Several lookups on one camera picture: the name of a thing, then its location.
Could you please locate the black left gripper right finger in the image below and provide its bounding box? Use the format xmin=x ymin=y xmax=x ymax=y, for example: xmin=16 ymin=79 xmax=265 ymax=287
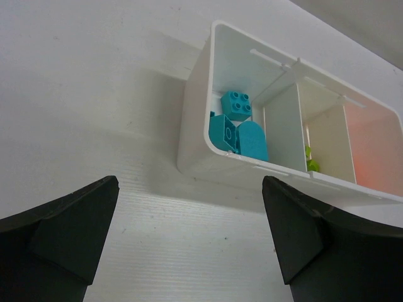
xmin=262 ymin=176 xmax=402 ymax=301

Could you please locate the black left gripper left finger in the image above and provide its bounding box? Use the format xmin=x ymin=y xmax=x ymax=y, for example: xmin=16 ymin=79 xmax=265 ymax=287
xmin=1 ymin=176 xmax=119 ymax=301

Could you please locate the teal frog lotus brick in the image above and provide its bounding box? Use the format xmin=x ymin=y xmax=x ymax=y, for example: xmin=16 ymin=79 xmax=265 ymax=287
xmin=236 ymin=121 xmax=269 ymax=162

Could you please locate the teal two-by-two brick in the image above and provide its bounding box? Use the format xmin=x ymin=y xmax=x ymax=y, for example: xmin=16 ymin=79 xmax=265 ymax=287
xmin=208 ymin=115 xmax=239 ymax=154

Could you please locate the small teal slope brick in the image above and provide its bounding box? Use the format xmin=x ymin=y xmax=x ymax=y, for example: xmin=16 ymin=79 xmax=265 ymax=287
xmin=220 ymin=91 xmax=252 ymax=122

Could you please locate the lime green small brick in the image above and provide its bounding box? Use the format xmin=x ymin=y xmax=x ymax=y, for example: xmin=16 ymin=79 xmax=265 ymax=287
xmin=305 ymin=145 xmax=312 ymax=161
xmin=307 ymin=159 xmax=320 ymax=172

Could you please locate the white three-compartment plastic bin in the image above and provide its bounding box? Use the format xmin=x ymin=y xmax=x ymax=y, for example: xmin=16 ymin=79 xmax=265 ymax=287
xmin=176 ymin=20 xmax=403 ymax=204

